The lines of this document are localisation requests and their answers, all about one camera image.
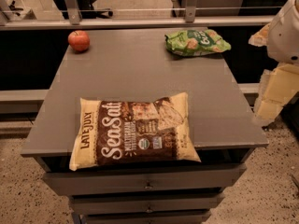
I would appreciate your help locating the brown sea salt chip bag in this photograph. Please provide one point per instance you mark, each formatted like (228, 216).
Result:
(114, 132)

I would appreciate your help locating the red apple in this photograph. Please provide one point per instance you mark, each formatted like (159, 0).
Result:
(79, 40)

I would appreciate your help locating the grey drawer cabinet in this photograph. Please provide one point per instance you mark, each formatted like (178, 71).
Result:
(135, 66)

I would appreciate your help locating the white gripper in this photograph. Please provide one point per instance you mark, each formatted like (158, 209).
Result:
(285, 37)

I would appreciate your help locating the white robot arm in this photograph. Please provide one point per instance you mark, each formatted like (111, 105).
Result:
(283, 36)

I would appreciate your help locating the metal railing frame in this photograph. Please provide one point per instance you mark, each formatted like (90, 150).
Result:
(44, 15)

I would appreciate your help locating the green rice chip bag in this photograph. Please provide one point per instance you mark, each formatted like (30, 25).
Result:
(193, 43)

